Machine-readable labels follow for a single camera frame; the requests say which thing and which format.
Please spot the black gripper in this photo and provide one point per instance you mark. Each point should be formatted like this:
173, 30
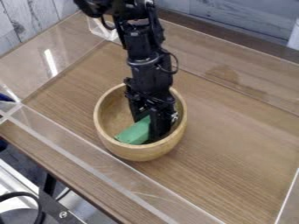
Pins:
148, 93

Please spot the green rectangular block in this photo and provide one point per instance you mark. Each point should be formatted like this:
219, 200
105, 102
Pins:
136, 134

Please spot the brown wooden bowl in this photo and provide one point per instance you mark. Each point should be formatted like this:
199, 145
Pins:
112, 118

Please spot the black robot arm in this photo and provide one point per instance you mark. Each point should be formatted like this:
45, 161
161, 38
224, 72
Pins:
141, 36

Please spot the black table leg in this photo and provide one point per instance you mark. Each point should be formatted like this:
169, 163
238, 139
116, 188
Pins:
49, 185

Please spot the blue object at edge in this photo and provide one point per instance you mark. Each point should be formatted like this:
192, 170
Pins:
5, 98

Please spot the clear acrylic back wall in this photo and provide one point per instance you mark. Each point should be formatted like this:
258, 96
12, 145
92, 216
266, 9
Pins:
258, 68

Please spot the clear acrylic wall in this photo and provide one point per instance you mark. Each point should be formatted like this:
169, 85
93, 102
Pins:
258, 68
103, 179
44, 56

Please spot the clear acrylic front wall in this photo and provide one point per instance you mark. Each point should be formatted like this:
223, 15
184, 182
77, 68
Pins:
103, 179

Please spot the clear acrylic corner bracket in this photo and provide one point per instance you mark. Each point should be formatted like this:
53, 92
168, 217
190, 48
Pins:
99, 30

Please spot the clear acrylic left wall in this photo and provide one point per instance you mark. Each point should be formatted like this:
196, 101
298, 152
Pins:
44, 56

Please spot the metal bracket with screw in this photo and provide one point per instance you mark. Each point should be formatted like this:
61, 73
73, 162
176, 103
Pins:
55, 213

